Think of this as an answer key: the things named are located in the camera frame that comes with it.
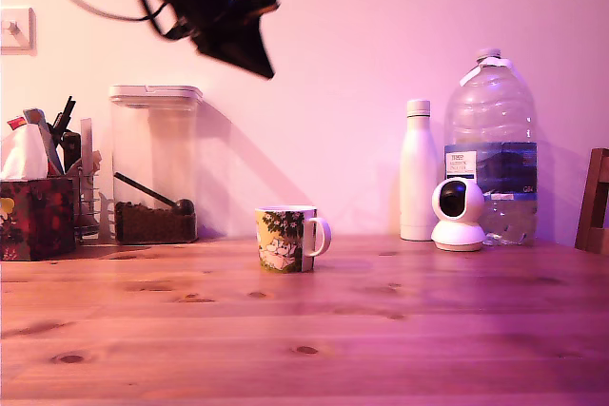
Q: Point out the floral tissue box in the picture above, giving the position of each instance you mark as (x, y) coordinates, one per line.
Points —
(35, 220)

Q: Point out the clear ruler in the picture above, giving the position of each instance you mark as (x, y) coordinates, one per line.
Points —
(86, 144)

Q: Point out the yellow cartoon print mug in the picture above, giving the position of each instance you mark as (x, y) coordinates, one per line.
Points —
(280, 239)

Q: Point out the white wall switch plate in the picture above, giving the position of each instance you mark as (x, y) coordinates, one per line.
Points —
(16, 30)

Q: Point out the black pen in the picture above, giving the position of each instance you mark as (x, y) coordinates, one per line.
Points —
(64, 116)

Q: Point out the black scoop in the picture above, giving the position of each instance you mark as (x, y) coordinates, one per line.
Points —
(183, 207)

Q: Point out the large clear water bottle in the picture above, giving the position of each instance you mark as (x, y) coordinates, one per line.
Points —
(495, 121)

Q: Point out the white metal bottle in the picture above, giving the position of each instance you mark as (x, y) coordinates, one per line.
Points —
(418, 178)

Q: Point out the clear jar with white lid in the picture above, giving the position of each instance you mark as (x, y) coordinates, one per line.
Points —
(152, 140)

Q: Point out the small white round camera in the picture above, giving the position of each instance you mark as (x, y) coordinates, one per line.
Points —
(457, 225)

